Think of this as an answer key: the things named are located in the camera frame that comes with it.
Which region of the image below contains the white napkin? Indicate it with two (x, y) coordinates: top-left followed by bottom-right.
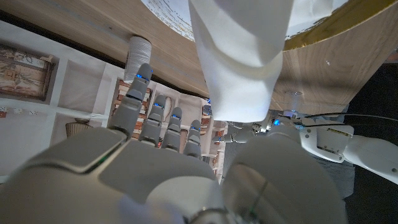
(188, 0), (294, 123)

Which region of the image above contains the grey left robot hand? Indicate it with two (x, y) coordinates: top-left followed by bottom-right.
(201, 104), (282, 144)

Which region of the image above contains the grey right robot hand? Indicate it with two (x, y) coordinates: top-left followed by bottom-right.
(0, 63), (348, 224)

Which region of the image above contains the white thread spool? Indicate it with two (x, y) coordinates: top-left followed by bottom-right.
(123, 35), (152, 84)

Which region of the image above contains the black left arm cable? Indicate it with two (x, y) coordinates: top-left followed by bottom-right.
(303, 112), (398, 128)

